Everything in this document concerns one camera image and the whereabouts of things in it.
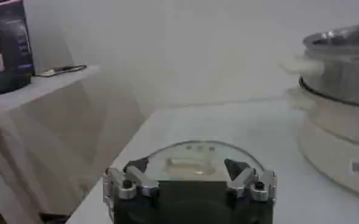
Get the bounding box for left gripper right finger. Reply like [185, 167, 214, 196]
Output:
[224, 158, 278, 202]

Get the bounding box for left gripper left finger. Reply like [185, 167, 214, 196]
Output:
[102, 158, 160, 200]

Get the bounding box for round glass steamer lid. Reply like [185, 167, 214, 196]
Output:
[142, 139, 265, 181]

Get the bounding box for cloth-covered white side table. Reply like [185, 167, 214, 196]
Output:
[0, 65, 146, 224]

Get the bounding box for flat dark-rimmed device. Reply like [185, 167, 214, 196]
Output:
[35, 64, 88, 78]

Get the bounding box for steel steamer on white base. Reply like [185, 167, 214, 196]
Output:
[281, 23, 359, 201]

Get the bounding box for dark printed box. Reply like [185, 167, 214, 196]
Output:
[0, 0, 35, 96]

